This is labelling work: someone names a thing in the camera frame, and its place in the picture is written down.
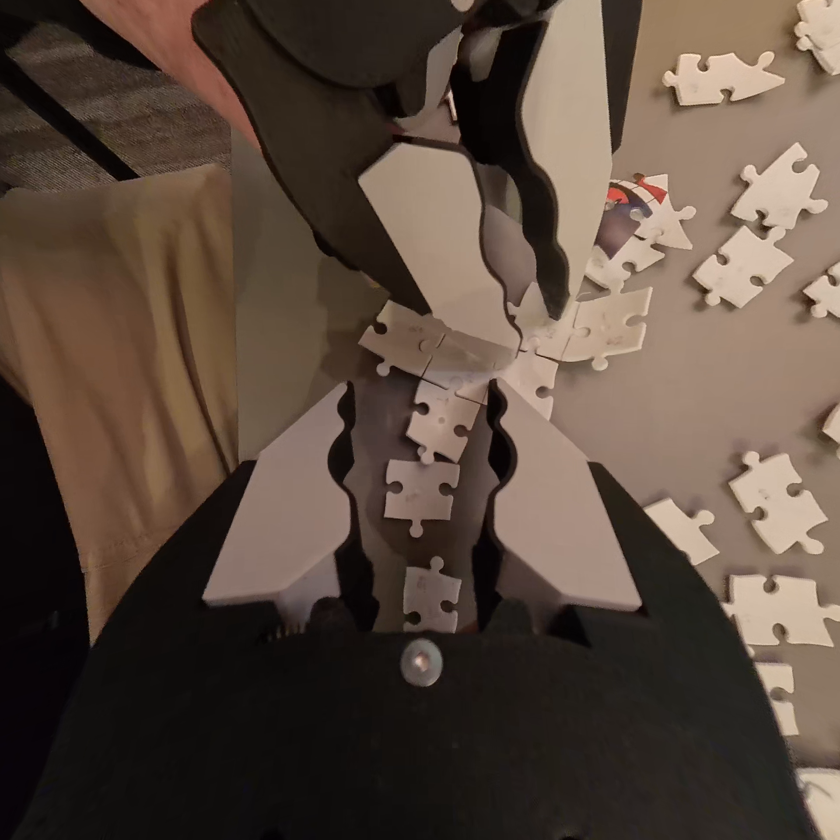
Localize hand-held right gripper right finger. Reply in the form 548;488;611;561
478;379;642;631

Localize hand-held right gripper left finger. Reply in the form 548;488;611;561
202;382;380;632

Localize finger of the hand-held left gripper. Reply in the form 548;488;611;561
357;140;521;361
451;0;616;322

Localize joined puzzle ball section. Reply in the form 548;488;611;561
357;283;655;466

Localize white puzzle pieces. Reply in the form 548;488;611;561
382;0;840;840

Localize person's left forearm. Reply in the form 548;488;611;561
121;0;270;172

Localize printed joined puzzle pieces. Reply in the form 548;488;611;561
583;172;698;291

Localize khaki pants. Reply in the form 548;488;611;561
0;164;240;647

